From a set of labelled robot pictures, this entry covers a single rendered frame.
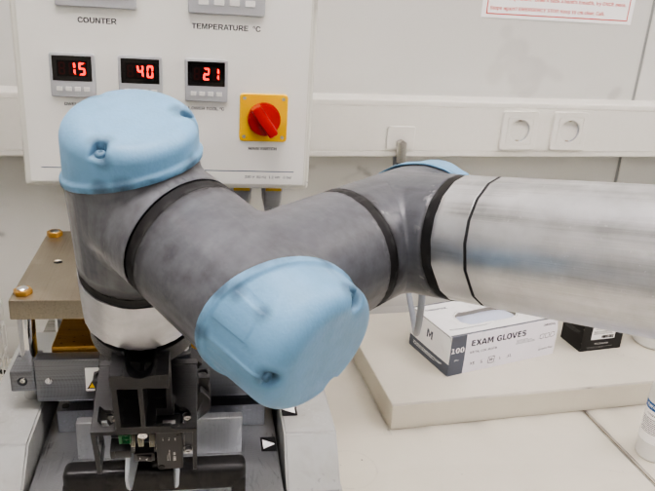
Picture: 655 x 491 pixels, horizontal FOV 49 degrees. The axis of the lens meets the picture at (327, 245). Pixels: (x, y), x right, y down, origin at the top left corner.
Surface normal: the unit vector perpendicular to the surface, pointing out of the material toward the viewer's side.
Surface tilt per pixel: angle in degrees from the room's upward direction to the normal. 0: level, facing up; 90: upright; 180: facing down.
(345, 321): 107
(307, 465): 41
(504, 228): 68
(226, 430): 90
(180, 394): 20
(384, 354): 0
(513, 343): 90
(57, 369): 90
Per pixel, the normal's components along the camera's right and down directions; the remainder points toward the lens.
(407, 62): 0.24, 0.37
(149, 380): 0.12, 0.66
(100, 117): 0.11, -0.75
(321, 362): 0.71, 0.52
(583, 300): -0.59, 0.59
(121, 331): -0.09, 0.66
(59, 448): 0.07, -0.93
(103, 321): -0.39, 0.57
